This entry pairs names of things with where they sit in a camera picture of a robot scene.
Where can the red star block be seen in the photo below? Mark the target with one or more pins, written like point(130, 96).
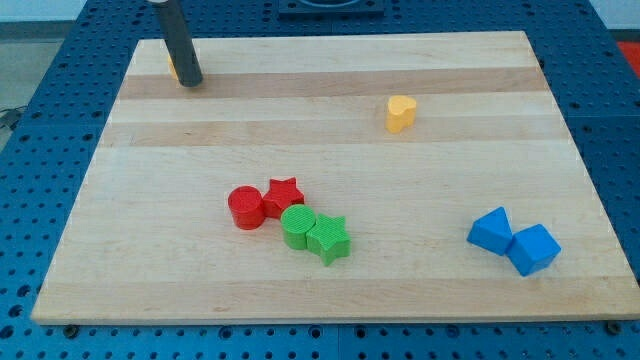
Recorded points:
point(280, 195)

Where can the green star block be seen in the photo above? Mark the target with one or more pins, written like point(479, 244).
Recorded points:
point(329, 239)

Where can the green cylinder block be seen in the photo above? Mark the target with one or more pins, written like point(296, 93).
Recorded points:
point(296, 221)

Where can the red cylinder block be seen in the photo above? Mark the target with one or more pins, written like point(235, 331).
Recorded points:
point(246, 206)

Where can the wooden board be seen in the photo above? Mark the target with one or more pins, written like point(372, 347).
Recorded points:
point(151, 241)

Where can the yellow heart block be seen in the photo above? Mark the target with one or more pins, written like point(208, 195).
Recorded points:
point(401, 113)

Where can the blue triangular prism block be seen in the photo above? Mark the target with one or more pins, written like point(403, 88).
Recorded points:
point(492, 232)

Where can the yellow block behind stick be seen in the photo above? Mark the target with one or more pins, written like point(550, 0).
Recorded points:
point(172, 69)

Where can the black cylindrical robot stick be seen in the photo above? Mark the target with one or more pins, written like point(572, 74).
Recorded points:
point(178, 41)

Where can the blue cube block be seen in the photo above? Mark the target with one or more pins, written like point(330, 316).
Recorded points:
point(532, 249)

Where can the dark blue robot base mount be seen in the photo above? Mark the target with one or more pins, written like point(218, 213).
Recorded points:
point(330, 7)

